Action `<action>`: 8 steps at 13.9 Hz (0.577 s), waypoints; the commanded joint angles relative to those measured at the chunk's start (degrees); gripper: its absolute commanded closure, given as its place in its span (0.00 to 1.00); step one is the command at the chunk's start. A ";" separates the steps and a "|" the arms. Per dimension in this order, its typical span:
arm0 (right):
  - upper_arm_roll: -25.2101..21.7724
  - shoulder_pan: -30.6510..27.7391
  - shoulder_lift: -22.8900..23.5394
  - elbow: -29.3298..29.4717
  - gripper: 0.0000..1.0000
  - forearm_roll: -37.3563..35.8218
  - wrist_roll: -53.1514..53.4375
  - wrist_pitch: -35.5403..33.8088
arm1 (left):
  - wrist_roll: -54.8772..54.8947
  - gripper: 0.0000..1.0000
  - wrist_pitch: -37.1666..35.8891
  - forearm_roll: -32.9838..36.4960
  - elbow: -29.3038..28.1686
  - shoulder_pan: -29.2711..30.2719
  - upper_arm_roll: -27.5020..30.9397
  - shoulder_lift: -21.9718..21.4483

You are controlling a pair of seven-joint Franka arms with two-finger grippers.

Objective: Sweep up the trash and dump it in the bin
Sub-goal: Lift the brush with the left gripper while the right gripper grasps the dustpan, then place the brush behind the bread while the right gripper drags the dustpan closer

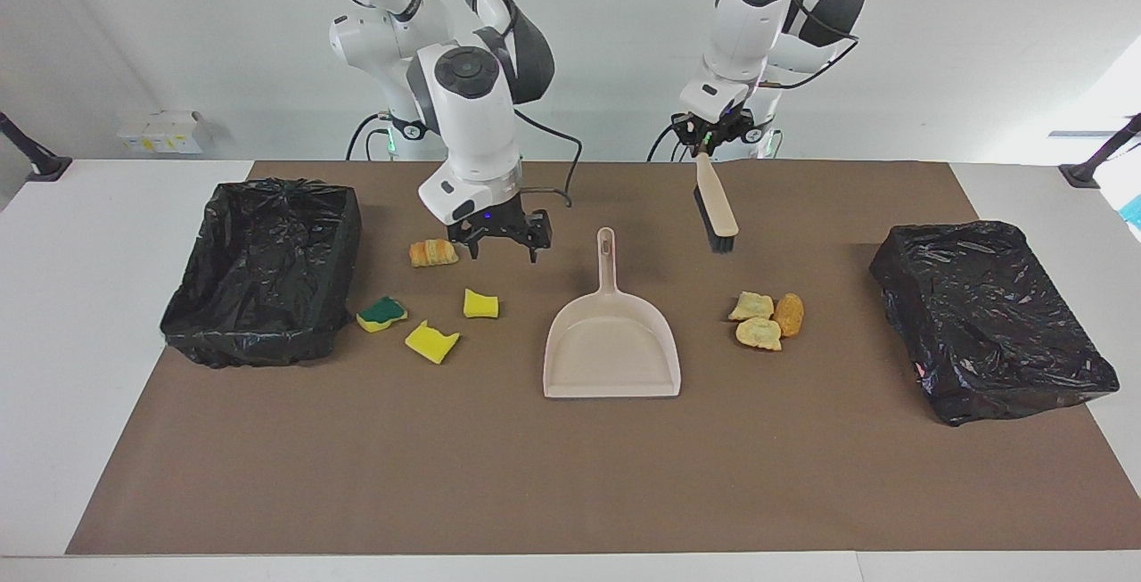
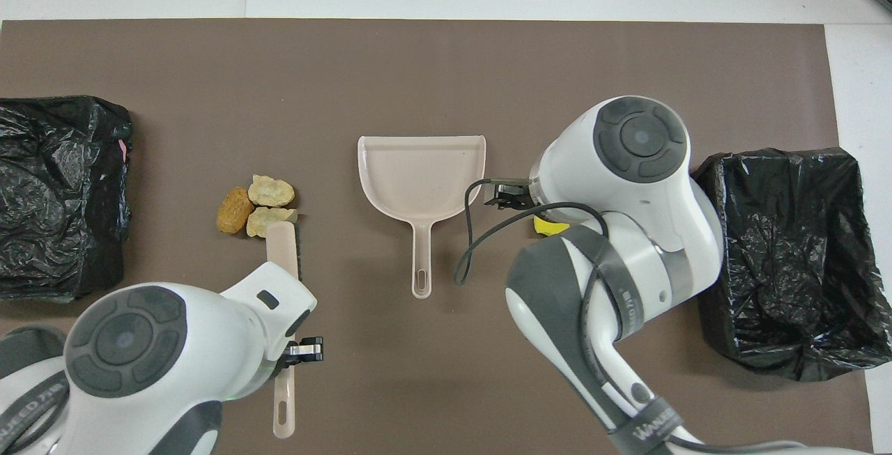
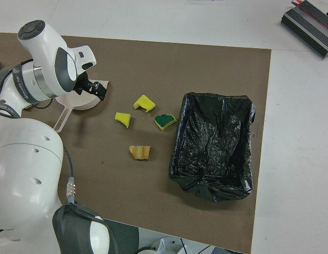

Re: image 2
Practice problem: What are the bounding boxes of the brown fried nugget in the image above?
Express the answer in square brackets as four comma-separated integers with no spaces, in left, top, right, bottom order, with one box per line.
[216,186,255,235]

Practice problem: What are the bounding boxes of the beige hand brush black bristles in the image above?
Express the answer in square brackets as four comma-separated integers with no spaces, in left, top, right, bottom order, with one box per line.
[266,222,303,440]

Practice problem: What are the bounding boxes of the open bin with black bag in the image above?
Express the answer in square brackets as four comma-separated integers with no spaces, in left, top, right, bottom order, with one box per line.
[691,147,892,382]

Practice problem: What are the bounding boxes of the beige plastic dustpan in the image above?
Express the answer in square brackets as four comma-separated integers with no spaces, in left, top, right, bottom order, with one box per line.
[357,135,487,300]

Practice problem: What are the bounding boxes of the pale flaky pastry piece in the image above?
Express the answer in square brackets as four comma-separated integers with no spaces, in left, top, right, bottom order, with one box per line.
[247,174,295,208]

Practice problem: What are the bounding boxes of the brown table mat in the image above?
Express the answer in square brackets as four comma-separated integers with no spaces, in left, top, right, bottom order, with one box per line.
[0,19,875,455]

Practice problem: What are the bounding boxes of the pale pastry with orange stripes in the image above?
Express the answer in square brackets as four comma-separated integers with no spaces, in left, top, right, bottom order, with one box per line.
[246,206,299,238]

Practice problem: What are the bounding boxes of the box wrapped in black bag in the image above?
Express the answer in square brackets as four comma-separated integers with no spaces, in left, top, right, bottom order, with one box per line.
[0,95,134,302]

